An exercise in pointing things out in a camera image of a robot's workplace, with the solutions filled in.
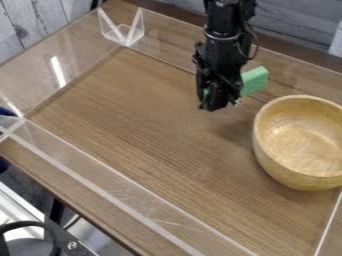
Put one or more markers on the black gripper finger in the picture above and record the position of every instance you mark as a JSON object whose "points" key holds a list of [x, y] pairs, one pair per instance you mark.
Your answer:
{"points": [[224, 90], [203, 84]]}

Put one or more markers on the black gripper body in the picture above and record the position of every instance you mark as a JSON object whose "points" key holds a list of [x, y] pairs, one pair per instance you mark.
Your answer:
{"points": [[223, 53]]}

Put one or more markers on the green rectangular block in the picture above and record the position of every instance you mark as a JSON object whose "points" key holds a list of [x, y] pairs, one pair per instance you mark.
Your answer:
{"points": [[253, 80]]}

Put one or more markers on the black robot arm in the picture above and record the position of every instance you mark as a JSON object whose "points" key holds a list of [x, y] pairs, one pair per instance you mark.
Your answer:
{"points": [[227, 16]]}

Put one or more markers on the light wooden bowl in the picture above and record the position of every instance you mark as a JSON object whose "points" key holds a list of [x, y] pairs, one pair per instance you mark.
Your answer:
{"points": [[296, 141]]}

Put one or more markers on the blue object at edge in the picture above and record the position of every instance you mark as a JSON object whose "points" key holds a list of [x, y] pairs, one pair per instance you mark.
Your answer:
{"points": [[6, 119]]}

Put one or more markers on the black table leg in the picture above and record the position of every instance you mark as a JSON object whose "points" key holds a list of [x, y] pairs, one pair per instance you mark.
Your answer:
{"points": [[56, 212]]}

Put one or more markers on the clear acrylic tray wall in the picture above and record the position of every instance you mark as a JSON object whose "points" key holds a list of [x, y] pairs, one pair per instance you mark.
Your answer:
{"points": [[163, 175]]}

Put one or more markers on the black metal bracket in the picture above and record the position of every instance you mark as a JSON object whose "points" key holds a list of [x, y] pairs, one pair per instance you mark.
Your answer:
{"points": [[69, 245]]}

